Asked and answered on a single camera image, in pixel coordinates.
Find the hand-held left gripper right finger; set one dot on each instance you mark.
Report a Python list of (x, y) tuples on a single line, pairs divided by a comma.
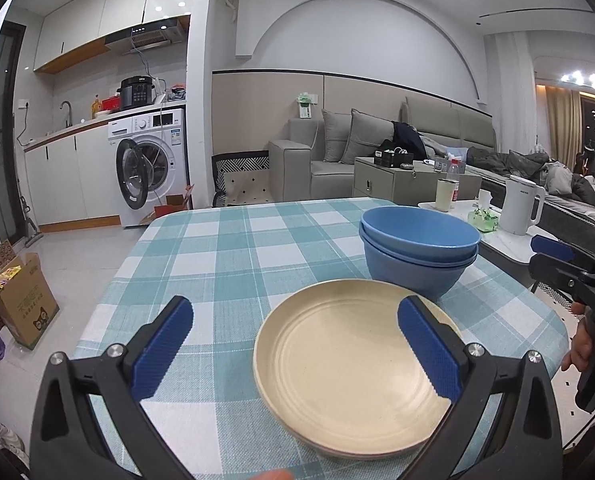
[(427, 350)]

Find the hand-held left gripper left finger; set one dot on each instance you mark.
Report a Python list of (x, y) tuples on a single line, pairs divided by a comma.
[(162, 350)]

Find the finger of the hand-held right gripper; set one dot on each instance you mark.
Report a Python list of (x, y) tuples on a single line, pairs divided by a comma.
[(567, 277), (552, 246)]

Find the blue bowl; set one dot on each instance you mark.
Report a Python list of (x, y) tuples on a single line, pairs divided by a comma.
[(417, 225), (377, 256), (417, 280)]

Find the cream plate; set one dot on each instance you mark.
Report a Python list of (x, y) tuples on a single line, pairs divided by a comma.
[(357, 458), (367, 452), (337, 360)]

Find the person's right hand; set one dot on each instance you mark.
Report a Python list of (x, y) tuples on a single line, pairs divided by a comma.
[(580, 345)]

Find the person's left hand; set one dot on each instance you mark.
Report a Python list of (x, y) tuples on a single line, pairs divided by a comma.
[(275, 476)]

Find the white marble side table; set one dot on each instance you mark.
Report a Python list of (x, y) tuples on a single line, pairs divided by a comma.
[(507, 247)]

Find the white electric kettle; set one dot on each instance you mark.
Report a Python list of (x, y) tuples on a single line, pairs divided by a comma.
[(517, 205)]

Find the grey clothes pile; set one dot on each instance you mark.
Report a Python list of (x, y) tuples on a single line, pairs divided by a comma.
[(577, 190)]

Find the green tissue pack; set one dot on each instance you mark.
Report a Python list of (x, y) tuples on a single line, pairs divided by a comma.
[(483, 221)]

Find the olive green jacket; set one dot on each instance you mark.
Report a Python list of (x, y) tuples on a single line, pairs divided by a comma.
[(512, 165)]

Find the teal checked tablecloth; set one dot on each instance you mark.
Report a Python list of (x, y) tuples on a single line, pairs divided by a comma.
[(227, 260)]

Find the cream tumbler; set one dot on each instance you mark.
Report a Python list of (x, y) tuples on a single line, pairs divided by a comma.
[(446, 195)]

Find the beige curtain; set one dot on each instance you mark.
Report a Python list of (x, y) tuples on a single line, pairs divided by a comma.
[(565, 125)]

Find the clear water bottle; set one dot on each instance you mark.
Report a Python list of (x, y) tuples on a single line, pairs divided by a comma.
[(455, 170)]

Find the cardboard box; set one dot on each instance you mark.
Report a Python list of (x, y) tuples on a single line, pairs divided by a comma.
[(27, 310)]

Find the red gift box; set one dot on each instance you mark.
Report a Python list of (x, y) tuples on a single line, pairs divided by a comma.
[(170, 209)]

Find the white sheer curtain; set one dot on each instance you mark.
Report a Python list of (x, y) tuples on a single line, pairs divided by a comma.
[(512, 90)]

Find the yellow snack packets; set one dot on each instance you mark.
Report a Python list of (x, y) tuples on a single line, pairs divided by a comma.
[(5, 277)]

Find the stick vacuum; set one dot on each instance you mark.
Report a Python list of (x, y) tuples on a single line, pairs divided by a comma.
[(32, 235)]

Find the grey side cabinet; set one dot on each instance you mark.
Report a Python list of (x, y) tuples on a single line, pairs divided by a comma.
[(377, 180)]

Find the white washing machine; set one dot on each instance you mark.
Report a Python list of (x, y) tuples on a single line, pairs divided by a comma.
[(172, 170)]

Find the dark jacket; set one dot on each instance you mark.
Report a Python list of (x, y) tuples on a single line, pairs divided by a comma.
[(407, 137)]

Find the black box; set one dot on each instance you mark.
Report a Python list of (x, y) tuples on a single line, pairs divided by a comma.
[(390, 160)]

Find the white kitchen counter cabinet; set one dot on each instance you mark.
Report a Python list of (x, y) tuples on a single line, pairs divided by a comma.
[(62, 180)]

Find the grey cushion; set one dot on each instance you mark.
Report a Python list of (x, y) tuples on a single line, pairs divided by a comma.
[(370, 135), (333, 135)]

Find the grey sofa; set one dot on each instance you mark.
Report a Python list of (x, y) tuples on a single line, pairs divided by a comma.
[(297, 170)]

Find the chrome faucet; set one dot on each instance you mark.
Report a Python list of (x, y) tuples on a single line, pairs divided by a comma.
[(71, 117)]

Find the yellow bottle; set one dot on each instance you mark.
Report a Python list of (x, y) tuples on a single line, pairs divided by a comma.
[(96, 107)]

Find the red container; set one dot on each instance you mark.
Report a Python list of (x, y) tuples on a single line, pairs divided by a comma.
[(110, 103)]

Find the small cloth pile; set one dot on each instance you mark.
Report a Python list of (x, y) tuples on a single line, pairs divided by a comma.
[(176, 94)]

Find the black pressure cooker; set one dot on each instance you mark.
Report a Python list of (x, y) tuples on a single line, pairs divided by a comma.
[(136, 94)]

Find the black glass door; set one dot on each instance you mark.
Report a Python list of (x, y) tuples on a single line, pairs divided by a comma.
[(2, 135)]

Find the range hood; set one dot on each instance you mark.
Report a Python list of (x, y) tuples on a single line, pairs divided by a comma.
[(147, 37)]

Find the white wall cabinet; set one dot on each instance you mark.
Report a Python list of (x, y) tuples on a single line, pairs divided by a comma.
[(77, 20)]

